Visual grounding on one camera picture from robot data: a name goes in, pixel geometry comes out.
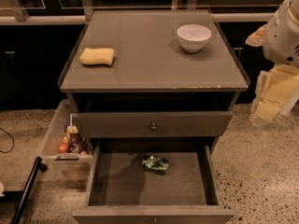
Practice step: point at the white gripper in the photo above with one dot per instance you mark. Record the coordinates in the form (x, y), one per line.
(282, 38)

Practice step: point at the crushed green can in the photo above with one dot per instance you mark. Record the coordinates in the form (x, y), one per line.
(155, 164)

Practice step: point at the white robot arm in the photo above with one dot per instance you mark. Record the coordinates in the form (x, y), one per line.
(281, 39)

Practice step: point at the brass drawer knob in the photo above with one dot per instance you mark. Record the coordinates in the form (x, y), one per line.
(153, 127)

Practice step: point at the grey drawer cabinet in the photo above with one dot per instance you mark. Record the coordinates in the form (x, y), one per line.
(151, 71)

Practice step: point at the grey top drawer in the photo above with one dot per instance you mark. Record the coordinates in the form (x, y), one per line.
(137, 124)

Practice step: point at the open grey middle drawer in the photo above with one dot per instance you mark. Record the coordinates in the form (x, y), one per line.
(121, 191)

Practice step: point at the white ceramic bowl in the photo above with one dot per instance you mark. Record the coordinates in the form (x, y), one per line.
(193, 37)

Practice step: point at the yellow sponge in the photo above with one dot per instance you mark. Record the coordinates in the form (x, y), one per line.
(97, 56)

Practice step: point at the brown snack package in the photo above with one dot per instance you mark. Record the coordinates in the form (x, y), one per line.
(74, 139)

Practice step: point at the clear plastic storage bin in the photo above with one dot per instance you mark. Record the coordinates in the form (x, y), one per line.
(55, 136)

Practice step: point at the red round fruit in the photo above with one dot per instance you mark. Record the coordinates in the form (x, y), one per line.
(63, 148)

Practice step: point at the black metal stand leg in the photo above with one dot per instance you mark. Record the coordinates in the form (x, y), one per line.
(37, 166)

